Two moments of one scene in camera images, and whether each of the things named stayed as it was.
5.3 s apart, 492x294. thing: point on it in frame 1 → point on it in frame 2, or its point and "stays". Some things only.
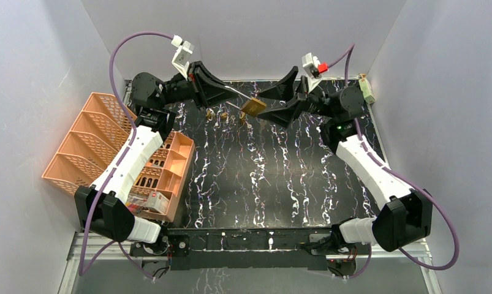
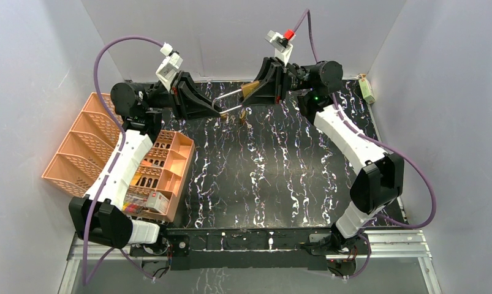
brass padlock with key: (225, 116) stays
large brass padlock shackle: (252, 106) → (246, 90)
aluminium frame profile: (80, 247) stays
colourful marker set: (135, 205) stays
